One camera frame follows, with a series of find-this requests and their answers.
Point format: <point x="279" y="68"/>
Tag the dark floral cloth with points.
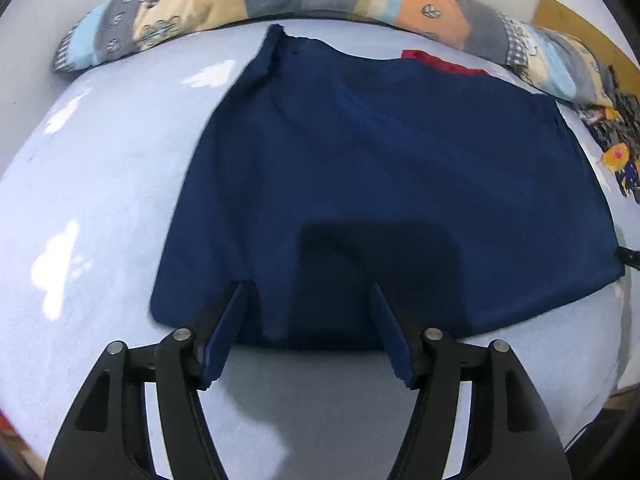
<point x="610" y="125"/>

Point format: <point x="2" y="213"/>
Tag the black smartphone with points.
<point x="631" y="256"/>

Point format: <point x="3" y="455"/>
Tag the wooden headboard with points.
<point x="565" y="17"/>

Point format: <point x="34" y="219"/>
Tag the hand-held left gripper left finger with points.
<point x="225" y="340"/>

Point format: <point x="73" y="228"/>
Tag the navy star-print cloth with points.
<point x="631" y="180"/>

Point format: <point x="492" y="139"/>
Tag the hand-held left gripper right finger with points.
<point x="392" y="340"/>

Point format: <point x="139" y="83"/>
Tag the light blue bed blanket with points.
<point x="100" y="160"/>

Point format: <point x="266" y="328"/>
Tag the navy blue shirt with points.
<point x="400" y="160"/>

